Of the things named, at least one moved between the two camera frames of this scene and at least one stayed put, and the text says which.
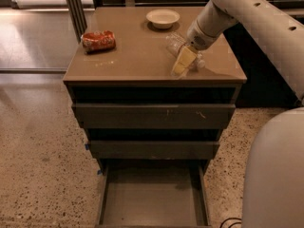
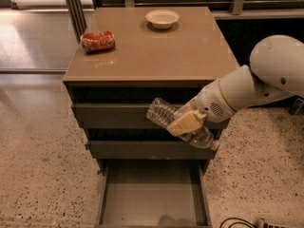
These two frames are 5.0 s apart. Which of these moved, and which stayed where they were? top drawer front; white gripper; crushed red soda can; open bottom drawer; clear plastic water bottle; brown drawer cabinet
Moved: clear plastic water bottle; white gripper
Stayed: top drawer front; brown drawer cabinet; crushed red soda can; open bottom drawer
